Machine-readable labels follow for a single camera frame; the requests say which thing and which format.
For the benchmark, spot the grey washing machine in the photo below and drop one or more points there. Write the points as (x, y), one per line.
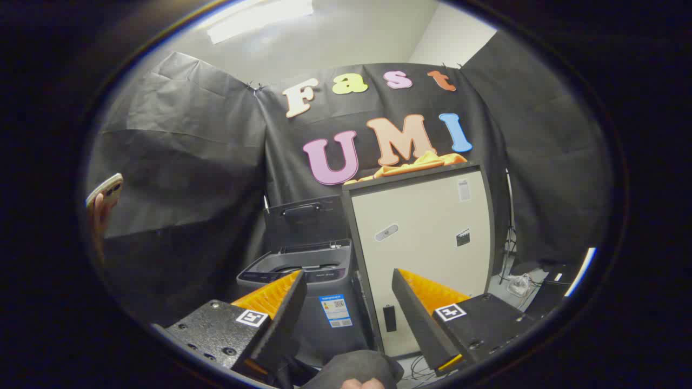
(324, 270)

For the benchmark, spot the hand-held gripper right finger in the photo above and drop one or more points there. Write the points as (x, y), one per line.
(419, 324)

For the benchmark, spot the orange polo shirt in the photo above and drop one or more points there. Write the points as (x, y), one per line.
(416, 166)

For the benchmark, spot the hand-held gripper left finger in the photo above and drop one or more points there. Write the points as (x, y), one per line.
(281, 324)

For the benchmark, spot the white cabinet with grey top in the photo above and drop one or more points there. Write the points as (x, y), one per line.
(421, 254)

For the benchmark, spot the black backdrop cloth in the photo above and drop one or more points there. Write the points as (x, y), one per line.
(205, 162)

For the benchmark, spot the person's dark sleeve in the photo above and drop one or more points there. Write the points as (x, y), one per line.
(351, 367)

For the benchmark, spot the white smartphone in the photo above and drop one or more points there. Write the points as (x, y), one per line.
(106, 188)

